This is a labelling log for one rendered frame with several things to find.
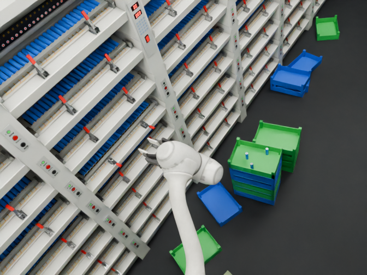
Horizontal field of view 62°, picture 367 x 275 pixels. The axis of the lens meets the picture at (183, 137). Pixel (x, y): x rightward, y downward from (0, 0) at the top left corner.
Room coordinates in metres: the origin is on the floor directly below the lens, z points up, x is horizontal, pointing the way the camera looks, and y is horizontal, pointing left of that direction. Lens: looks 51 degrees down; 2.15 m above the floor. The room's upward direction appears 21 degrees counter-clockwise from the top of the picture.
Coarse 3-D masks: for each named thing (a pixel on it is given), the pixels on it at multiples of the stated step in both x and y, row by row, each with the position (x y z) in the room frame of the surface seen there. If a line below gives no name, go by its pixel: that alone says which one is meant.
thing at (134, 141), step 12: (144, 108) 1.26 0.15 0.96; (156, 108) 1.24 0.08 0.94; (144, 120) 1.19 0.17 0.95; (156, 120) 1.18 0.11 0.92; (144, 132) 1.11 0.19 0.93; (132, 144) 1.06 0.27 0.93; (120, 156) 1.01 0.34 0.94; (108, 168) 0.97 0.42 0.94; (84, 180) 0.92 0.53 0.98; (96, 180) 0.92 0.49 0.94; (96, 192) 0.88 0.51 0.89
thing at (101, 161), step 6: (150, 108) 1.23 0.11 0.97; (144, 114) 1.20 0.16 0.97; (150, 114) 1.20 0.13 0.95; (138, 120) 1.18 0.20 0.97; (132, 126) 1.15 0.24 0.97; (126, 132) 1.12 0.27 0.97; (120, 138) 1.10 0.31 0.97; (120, 144) 1.07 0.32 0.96; (114, 150) 1.05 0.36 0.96; (108, 156) 1.02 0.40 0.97; (102, 162) 0.99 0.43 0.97; (96, 168) 0.97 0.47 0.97; (90, 174) 0.94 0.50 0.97
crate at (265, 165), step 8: (240, 144) 1.16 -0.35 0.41; (248, 144) 1.13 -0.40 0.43; (256, 144) 1.09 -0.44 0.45; (232, 152) 1.10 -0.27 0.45; (240, 152) 1.11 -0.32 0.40; (248, 152) 1.08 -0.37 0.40; (256, 152) 1.06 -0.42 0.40; (264, 152) 1.04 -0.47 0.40; (272, 152) 1.02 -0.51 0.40; (280, 152) 0.98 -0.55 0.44; (232, 160) 1.07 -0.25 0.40; (240, 160) 1.05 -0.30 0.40; (248, 160) 1.02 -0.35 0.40; (256, 160) 1.00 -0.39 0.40; (264, 160) 0.98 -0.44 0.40; (272, 160) 0.96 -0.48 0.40; (232, 168) 1.01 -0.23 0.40; (240, 168) 0.98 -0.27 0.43; (248, 168) 0.94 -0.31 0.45; (256, 168) 0.95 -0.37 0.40; (264, 168) 0.93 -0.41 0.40; (272, 168) 0.91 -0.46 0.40; (264, 176) 0.87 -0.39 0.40; (272, 176) 0.84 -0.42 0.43
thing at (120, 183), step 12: (156, 132) 1.23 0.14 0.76; (168, 132) 1.22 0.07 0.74; (144, 144) 1.17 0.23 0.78; (132, 156) 1.11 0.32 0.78; (120, 168) 1.06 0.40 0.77; (132, 168) 1.06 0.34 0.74; (144, 168) 1.05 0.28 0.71; (108, 180) 1.02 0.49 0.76; (120, 180) 1.00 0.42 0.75; (132, 180) 0.99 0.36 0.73; (108, 192) 0.95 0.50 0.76; (120, 192) 0.94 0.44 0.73; (108, 204) 0.89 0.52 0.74
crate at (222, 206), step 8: (216, 184) 1.16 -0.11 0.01; (200, 192) 1.12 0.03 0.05; (208, 192) 1.12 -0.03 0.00; (216, 192) 1.10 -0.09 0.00; (224, 192) 1.07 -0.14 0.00; (208, 200) 1.06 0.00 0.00; (216, 200) 1.03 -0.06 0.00; (224, 200) 1.01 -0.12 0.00; (232, 200) 0.99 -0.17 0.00; (208, 208) 0.97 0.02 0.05; (216, 208) 0.97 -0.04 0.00; (224, 208) 0.95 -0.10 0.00; (232, 208) 0.93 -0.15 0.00; (240, 208) 0.88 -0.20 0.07; (216, 216) 0.91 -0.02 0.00; (224, 216) 0.89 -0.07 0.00; (232, 216) 0.86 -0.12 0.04
